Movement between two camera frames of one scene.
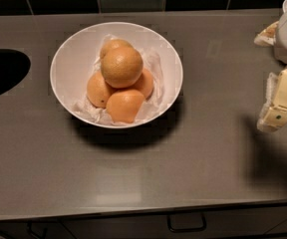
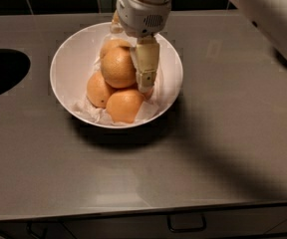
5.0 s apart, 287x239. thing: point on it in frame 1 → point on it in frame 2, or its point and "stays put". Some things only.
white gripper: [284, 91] → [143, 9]
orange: [121, 67] stays put
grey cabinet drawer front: [261, 221] stays put
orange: [98, 90] stays put
